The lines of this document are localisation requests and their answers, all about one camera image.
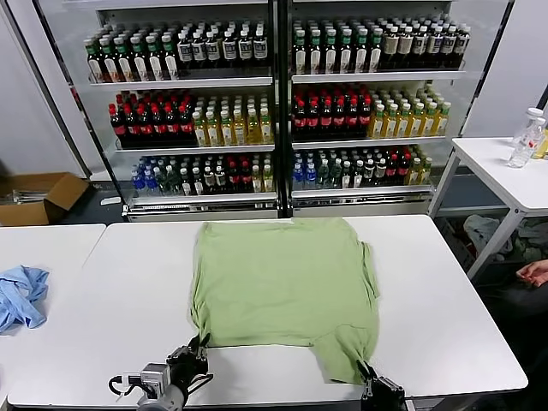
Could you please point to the grey-green crumpled garment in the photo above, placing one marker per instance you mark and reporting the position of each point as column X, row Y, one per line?
column 533, row 244

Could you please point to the large yellow tea bottle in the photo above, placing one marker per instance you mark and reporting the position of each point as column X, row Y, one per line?
column 442, row 120
column 253, row 127
column 417, row 121
column 403, row 122
column 430, row 120
column 390, row 122
column 199, row 130
column 240, row 128
column 377, row 123
column 212, row 129
column 226, row 129
column 266, row 126

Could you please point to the yellow drink bottle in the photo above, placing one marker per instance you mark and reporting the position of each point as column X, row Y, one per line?
column 543, row 145

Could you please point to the small clear greenish bottle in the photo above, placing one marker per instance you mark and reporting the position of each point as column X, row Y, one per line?
column 324, row 176
column 160, row 183
column 171, row 183
column 336, row 176

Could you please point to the dark drink bottle beige label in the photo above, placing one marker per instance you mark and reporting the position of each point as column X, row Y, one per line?
column 390, row 49
column 405, row 49

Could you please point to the grey-white crumpled garment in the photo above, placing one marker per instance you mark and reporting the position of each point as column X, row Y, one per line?
column 484, row 231

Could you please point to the small blue water bottle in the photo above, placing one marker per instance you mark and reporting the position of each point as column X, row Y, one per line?
column 137, row 181
column 310, row 177
column 149, row 182
column 298, row 177

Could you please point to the small red-cap cola bottle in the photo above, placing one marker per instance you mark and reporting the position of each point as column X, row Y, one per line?
column 391, row 171
column 403, row 170
column 232, row 179
column 245, row 179

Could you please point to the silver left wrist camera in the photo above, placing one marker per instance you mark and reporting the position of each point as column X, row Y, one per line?
column 154, row 377

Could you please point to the white cooler shelf board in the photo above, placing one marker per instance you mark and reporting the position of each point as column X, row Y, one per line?
column 192, row 149
column 180, row 82
column 359, row 192
column 377, row 77
column 368, row 143
column 201, row 198

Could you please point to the drinks display cooler cabinet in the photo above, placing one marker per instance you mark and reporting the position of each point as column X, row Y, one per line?
column 282, row 128

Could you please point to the open brown cardboard box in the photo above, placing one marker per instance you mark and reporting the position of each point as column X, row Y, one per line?
column 64, row 188

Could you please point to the small dark bottle white label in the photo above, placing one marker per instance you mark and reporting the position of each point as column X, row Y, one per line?
column 368, row 174
column 346, row 176
column 380, row 174
column 196, row 183
column 208, row 182
column 357, row 175
column 220, row 181
column 185, row 184

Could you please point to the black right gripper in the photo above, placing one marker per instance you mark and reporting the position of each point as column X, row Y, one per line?
column 385, row 398

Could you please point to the person's dark trousers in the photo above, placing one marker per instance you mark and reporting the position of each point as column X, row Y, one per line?
column 514, row 308

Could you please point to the light green t-shirt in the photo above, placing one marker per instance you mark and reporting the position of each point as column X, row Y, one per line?
column 282, row 282

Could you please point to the dark drink bottle blue label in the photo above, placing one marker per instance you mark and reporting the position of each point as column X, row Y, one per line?
column 245, row 48
column 448, row 47
column 434, row 48
column 462, row 46
column 213, row 50
column 260, row 47
column 420, row 48
column 229, row 49
column 199, row 50
column 184, row 52

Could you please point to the white side table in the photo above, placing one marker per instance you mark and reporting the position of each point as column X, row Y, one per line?
column 488, row 171

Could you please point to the clear plastic water bottle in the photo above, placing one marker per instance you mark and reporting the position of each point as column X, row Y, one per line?
column 524, row 141

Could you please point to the small white floor object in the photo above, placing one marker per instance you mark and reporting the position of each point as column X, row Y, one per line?
column 110, row 200

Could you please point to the small yellow tea bottle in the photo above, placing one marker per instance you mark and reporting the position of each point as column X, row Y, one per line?
column 425, row 172
column 414, row 173
column 267, row 180
column 256, row 180

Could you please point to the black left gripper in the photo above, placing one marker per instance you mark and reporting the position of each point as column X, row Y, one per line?
column 184, row 368

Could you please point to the large red-cap cola bottle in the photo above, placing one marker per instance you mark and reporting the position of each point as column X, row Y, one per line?
column 159, row 126
column 300, row 120
column 186, row 126
column 326, row 120
column 313, row 120
column 353, row 119
column 117, row 127
column 172, row 126
column 365, row 118
column 131, row 127
column 145, row 126
column 339, row 120

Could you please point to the person's bare hand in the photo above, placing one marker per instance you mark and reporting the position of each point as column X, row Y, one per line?
column 535, row 274

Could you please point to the light blue crumpled shirt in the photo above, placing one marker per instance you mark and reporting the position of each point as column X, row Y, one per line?
column 21, row 295

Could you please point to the green-cap tea bottle white label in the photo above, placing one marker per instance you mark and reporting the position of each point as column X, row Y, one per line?
column 361, row 51
column 139, row 60
column 376, row 51
column 154, row 59
column 346, row 52
column 124, row 61
column 300, row 53
column 170, row 58
column 94, row 62
column 315, row 53
column 331, row 53
column 109, row 61

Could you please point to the glass cooler door black frame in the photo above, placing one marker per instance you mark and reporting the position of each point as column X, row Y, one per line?
column 60, row 60
column 480, row 85

